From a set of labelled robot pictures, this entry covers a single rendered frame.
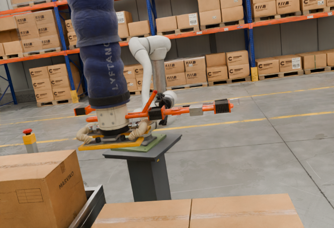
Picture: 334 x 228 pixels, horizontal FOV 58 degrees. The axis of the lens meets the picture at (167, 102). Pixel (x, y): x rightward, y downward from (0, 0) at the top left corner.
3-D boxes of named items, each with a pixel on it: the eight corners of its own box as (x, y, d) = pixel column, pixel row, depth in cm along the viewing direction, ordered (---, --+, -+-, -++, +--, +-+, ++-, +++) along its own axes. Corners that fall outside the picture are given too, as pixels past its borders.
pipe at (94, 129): (78, 143, 161) (76, 133, 159) (96, 128, 185) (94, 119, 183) (139, 138, 154) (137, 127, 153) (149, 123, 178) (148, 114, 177)
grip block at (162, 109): (147, 121, 160) (146, 111, 158) (151, 116, 169) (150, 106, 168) (163, 119, 158) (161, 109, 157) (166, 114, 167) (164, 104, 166)
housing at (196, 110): (189, 116, 157) (188, 108, 156) (190, 113, 163) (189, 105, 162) (203, 115, 156) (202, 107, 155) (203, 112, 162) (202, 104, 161)
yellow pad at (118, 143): (78, 151, 160) (76, 142, 158) (86, 144, 169) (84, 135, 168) (139, 146, 153) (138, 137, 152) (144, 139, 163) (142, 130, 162)
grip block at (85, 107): (74, 116, 195) (73, 109, 194) (80, 112, 203) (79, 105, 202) (87, 114, 194) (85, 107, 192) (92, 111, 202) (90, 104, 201)
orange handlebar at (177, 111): (67, 125, 170) (65, 119, 169) (89, 112, 199) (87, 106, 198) (234, 110, 153) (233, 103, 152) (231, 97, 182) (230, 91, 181)
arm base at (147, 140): (136, 134, 265) (135, 128, 263) (157, 137, 253) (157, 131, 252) (124, 143, 250) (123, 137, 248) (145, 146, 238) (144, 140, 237)
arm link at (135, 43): (134, 48, 214) (151, 45, 219) (125, 34, 224) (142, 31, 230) (133, 62, 223) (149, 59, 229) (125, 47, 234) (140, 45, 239)
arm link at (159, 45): (148, 125, 260) (171, 119, 269) (156, 132, 246) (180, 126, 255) (140, 36, 233) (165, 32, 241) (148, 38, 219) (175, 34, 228)
